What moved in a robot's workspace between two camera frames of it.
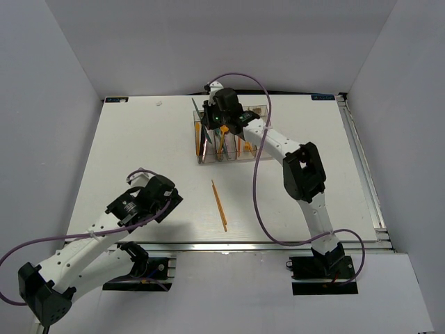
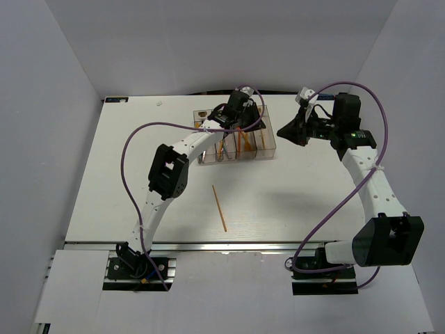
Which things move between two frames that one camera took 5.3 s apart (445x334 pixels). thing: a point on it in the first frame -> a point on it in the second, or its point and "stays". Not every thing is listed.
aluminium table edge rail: (349, 246) stays
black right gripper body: (214, 119) -> (319, 128)
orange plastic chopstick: (220, 207) stays
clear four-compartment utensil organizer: (217, 145) stays
